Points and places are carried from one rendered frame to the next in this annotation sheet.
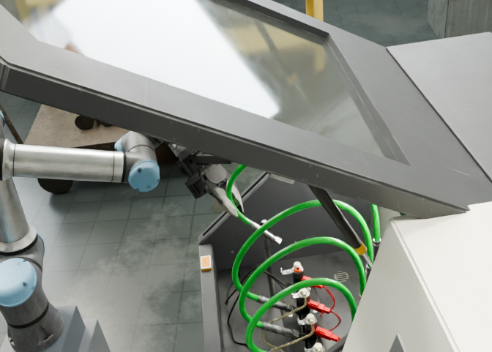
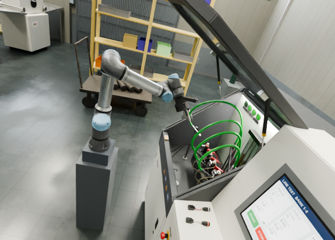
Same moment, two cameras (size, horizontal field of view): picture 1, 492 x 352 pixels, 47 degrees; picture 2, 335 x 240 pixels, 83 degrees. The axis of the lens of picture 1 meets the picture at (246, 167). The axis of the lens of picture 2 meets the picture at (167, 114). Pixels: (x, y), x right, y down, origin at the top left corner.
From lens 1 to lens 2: 0.52 m
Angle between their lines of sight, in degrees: 11
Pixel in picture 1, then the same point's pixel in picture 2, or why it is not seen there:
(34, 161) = (135, 77)
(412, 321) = (297, 157)
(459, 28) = not seen: hidden behind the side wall
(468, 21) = not seen: hidden behind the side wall
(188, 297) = (131, 155)
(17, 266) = (104, 117)
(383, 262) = (277, 139)
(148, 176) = (170, 97)
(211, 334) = (169, 161)
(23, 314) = (101, 135)
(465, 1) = (232, 89)
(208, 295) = (167, 148)
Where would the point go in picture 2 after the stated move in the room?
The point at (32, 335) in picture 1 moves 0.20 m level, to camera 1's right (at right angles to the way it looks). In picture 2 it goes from (100, 144) to (130, 148)
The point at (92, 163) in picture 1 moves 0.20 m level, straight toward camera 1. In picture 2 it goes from (153, 85) to (164, 101)
